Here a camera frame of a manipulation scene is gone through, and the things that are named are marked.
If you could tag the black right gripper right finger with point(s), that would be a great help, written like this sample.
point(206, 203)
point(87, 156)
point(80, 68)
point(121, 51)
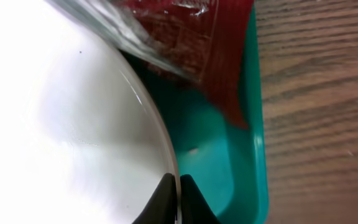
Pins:
point(195, 209)

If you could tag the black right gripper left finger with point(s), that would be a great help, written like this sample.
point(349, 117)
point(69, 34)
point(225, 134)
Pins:
point(162, 206)

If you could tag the large white plate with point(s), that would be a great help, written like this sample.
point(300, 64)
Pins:
point(81, 140)

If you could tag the red snack wrapper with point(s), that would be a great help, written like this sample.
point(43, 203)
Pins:
point(198, 42)

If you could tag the teal plastic serving tray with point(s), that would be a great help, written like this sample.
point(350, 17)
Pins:
point(227, 163)

